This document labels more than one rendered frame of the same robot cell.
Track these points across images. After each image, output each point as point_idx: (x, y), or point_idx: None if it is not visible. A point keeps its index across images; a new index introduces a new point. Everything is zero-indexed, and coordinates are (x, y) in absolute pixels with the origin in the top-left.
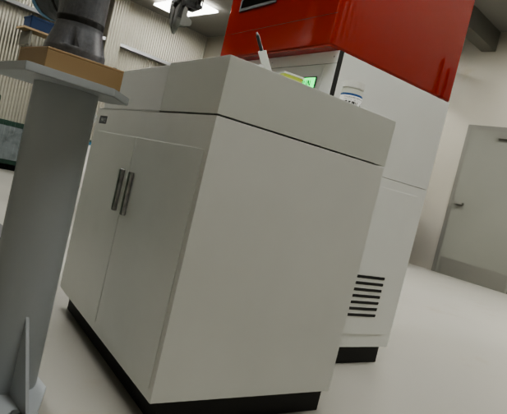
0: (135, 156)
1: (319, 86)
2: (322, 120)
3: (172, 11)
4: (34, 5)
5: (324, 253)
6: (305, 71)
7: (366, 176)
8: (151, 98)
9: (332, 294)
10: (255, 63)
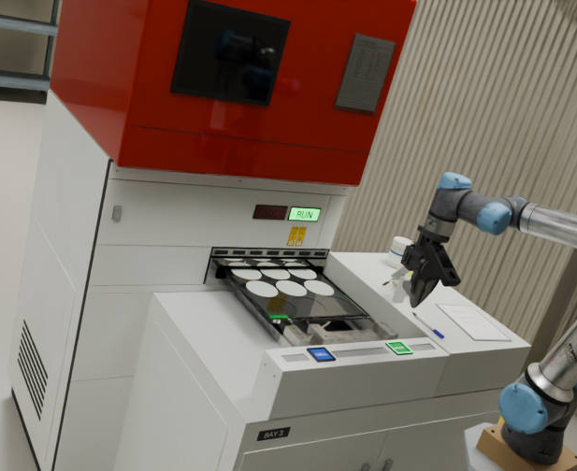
0: (389, 446)
1: (324, 219)
2: None
3: (419, 285)
4: (533, 433)
5: None
6: (302, 200)
7: None
8: (415, 388)
9: None
10: (198, 176)
